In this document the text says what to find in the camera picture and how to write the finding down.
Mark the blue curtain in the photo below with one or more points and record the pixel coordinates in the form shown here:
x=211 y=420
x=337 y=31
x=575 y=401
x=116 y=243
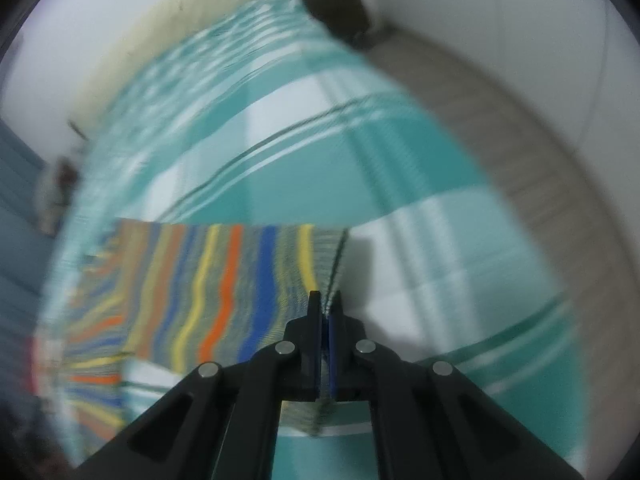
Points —
x=20 y=220

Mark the cream padded headboard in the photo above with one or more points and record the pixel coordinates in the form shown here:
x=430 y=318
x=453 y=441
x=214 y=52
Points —
x=165 y=25

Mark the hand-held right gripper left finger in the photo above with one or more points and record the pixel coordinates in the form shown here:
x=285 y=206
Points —
x=315 y=355

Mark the bed with green plaid sheet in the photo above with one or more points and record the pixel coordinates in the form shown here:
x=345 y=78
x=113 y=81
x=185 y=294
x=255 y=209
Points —
x=380 y=160

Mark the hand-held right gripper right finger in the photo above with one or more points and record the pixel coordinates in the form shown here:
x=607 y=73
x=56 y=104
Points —
x=333 y=360

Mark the dark wooden nightstand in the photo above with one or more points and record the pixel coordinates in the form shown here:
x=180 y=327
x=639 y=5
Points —
x=340 y=7

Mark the striped multicolour small shirt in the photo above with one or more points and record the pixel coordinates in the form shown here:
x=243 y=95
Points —
x=225 y=285

